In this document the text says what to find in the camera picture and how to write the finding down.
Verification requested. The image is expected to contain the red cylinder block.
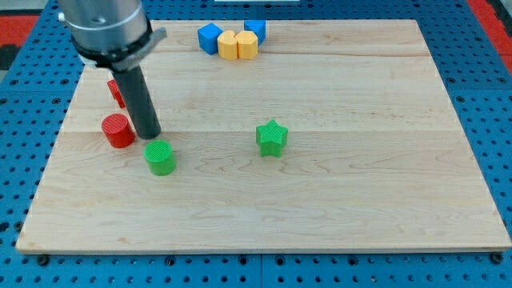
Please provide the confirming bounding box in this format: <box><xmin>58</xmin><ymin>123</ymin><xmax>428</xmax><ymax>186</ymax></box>
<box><xmin>101</xmin><ymin>114</ymin><xmax>135</xmax><ymax>148</ymax></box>

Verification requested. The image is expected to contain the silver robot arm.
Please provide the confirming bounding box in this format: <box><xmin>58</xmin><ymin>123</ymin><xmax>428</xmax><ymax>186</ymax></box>
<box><xmin>58</xmin><ymin>0</ymin><xmax>167</xmax><ymax>73</ymax></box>

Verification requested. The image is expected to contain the green star block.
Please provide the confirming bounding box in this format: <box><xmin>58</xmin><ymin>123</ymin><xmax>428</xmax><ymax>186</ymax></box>
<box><xmin>256</xmin><ymin>119</ymin><xmax>288</xmax><ymax>158</ymax></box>

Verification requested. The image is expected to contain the light wooden board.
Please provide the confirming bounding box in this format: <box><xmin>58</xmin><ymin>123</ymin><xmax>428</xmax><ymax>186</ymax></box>
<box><xmin>16</xmin><ymin>20</ymin><xmax>511</xmax><ymax>255</ymax></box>

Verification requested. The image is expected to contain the green cylinder block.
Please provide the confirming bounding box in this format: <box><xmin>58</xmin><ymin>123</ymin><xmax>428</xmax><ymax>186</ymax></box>
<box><xmin>143</xmin><ymin>139</ymin><xmax>176</xmax><ymax>176</ymax></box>

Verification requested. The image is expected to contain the yellow hexagon block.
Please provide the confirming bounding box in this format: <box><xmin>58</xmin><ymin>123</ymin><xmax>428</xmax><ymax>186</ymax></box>
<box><xmin>235</xmin><ymin>30</ymin><xmax>258</xmax><ymax>60</ymax></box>

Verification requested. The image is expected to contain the yellow heart block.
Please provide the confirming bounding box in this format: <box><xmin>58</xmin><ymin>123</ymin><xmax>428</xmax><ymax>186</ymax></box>
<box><xmin>217</xmin><ymin>30</ymin><xmax>238</xmax><ymax>60</ymax></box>

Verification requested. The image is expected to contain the blue block right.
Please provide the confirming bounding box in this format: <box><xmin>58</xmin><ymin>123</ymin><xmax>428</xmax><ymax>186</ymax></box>
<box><xmin>244</xmin><ymin>20</ymin><xmax>266</xmax><ymax>46</ymax></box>

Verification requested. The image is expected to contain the blue cube block left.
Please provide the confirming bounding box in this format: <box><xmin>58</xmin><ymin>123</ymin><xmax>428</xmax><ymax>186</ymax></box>
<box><xmin>198</xmin><ymin>23</ymin><xmax>223</xmax><ymax>55</ymax></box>

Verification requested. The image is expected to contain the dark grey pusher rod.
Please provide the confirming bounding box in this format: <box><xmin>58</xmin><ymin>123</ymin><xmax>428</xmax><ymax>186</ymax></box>
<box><xmin>113</xmin><ymin>66</ymin><xmax>161</xmax><ymax>140</ymax></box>

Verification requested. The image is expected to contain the red block behind rod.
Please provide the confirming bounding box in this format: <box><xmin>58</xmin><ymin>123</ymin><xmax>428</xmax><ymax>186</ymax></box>
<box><xmin>106</xmin><ymin>79</ymin><xmax>126</xmax><ymax>108</ymax></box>

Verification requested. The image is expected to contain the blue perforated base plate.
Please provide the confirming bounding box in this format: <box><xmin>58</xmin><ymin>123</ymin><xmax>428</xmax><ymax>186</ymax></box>
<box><xmin>1</xmin><ymin>1</ymin><xmax>511</xmax><ymax>287</ymax></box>

